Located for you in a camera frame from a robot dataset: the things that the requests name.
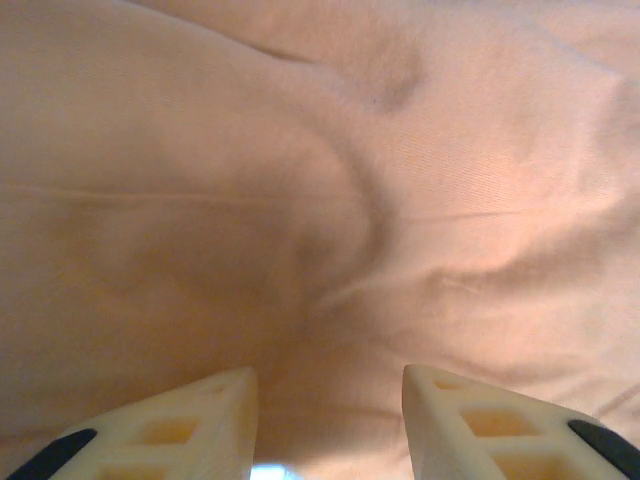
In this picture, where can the cream lattice left gripper right finger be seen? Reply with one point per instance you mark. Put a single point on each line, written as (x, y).
(435, 430)

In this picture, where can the cream lattice left gripper left finger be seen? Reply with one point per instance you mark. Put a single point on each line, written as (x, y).
(220, 450)

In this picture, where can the orange t-shirt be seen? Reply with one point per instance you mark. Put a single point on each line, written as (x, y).
(320, 175)

